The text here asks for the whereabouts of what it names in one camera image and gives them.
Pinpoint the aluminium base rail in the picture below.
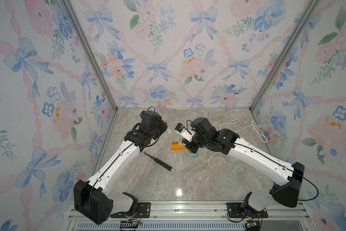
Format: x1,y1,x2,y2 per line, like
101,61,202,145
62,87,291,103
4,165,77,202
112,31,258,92
64,201,315,231

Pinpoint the white charging cable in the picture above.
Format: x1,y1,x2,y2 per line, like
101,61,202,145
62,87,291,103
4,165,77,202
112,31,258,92
171,150,249,177

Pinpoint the orange power strip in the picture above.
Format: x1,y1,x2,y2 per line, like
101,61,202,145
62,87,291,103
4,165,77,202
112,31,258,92
171,141,187,151

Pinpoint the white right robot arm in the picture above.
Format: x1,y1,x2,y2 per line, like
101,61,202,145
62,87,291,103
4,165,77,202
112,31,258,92
175,117,306,217

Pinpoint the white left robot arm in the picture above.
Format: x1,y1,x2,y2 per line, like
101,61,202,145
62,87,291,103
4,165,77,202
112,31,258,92
73,107,168,225

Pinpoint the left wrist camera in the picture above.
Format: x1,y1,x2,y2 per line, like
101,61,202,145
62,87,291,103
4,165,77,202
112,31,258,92
140,111,159,119

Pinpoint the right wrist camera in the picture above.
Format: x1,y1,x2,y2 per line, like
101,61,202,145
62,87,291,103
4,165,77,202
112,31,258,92
175,123,196,140

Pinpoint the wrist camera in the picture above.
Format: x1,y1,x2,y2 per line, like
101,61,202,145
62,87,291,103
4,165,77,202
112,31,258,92
140,111,159,119
175,123,196,140

